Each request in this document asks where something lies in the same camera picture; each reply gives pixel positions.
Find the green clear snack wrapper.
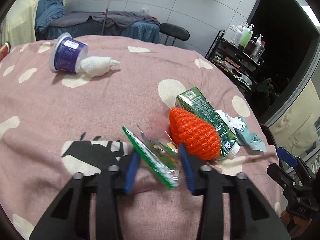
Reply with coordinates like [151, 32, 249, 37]
[122, 126, 180, 189]

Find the light blue cloth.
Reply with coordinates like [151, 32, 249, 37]
[233, 116, 266, 152]

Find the orange foam fruit net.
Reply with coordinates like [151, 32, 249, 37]
[169, 107, 221, 161]

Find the purple yogurt cup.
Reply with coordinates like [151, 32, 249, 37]
[49, 33, 88, 73]

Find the person's right hand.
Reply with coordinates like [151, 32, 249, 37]
[280, 210, 312, 238]

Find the white crumpled paper tissue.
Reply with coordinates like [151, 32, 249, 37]
[216, 110, 247, 134]

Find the potted plant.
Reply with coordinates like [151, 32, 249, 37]
[256, 78, 279, 105]

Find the green milk carton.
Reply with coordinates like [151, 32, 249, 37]
[175, 87, 240, 158]

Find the pink polka dot bed cover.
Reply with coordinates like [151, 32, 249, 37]
[1, 36, 280, 239]

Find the black trolley cart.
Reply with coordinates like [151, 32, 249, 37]
[205, 30, 264, 98]

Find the white crumpled tissue by cup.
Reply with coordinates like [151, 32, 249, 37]
[78, 56, 120, 77]

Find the clear ribbed bottle red cap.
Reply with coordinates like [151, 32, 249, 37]
[250, 34, 265, 63]

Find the dark brown pump bottle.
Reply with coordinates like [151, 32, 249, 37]
[244, 37, 258, 56]

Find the green lotion bottle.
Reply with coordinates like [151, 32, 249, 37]
[238, 24, 254, 51]

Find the white pump bottle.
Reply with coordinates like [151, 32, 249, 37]
[228, 22, 248, 48]

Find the black round stool chair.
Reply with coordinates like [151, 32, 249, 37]
[159, 23, 190, 46]

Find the grey blanket on bed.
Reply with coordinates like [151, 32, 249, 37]
[50, 11, 160, 29]

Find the blue massage bed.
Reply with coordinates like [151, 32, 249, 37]
[36, 21, 160, 44]

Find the red cylindrical can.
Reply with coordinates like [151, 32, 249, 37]
[0, 41, 11, 61]

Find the pile of blue sheets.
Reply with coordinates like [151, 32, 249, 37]
[35, 0, 65, 33]

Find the cream cloth covered chair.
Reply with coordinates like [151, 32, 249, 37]
[1, 0, 39, 48]

